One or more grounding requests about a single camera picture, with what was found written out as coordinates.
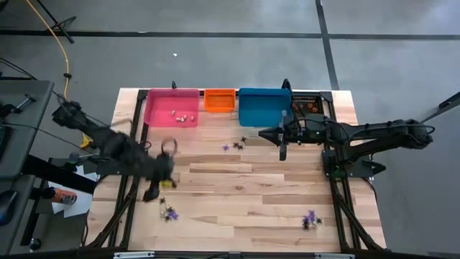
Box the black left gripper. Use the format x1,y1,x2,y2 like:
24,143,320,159
142,153,181,203

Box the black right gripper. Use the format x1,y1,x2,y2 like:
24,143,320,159
258,111,308,162

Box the blue plastic bin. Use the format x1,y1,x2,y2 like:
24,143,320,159
238,87,293,128

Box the black plastic basket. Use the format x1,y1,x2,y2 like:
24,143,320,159
290,93,325,118

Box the orange plastic basket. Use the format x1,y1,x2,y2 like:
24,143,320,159
203,88,237,114

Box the pink plastic bin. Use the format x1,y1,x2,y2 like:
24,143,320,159
143,88,201,128

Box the white paper sheets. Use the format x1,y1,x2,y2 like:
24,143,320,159
47,164,101,219

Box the black table beam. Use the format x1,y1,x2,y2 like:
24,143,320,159
22,154,98,195

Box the orange spray can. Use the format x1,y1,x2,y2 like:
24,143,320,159
41,186,78,206

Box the grey side table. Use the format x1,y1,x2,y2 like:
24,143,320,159
0,79,55,181

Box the grey partition panel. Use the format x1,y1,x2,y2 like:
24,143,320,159
372,104,460,258

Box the dark computer mouse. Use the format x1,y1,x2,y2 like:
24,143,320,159
0,189,18,227

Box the black clamp tool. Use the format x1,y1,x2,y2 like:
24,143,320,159
0,94,37,118

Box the grey low table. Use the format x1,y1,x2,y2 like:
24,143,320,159
0,174,37,255

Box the black diagonal bar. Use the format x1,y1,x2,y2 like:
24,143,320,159
418,91,460,125

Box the black tripod stand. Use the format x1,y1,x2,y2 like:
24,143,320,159
34,0,78,45

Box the black aluminium rig frame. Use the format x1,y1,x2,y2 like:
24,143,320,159
84,88,387,259

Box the silver frame bracket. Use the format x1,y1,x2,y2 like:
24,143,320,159
114,251,155,259
315,253,356,259

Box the yellow power cable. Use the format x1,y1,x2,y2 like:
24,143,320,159
24,0,95,149

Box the black floor cable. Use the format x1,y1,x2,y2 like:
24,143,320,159
0,56,112,140

